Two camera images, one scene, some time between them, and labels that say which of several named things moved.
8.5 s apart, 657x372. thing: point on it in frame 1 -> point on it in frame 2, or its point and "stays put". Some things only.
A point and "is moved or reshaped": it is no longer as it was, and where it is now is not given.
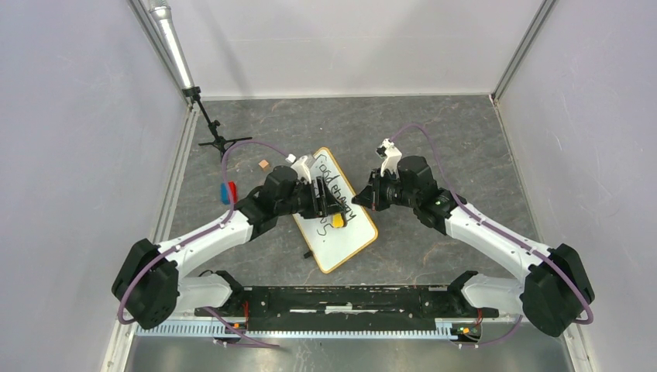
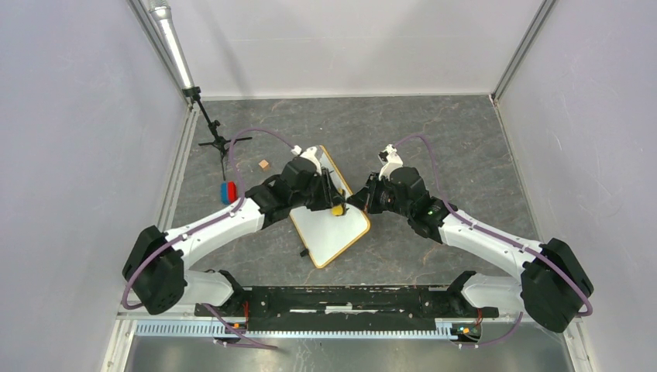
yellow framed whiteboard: (330, 246) is moved or reshaped
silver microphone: (161, 14) stays put
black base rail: (283, 308) stays put
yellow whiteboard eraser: (337, 221) is moved or reshaped
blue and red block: (224, 193) stays put
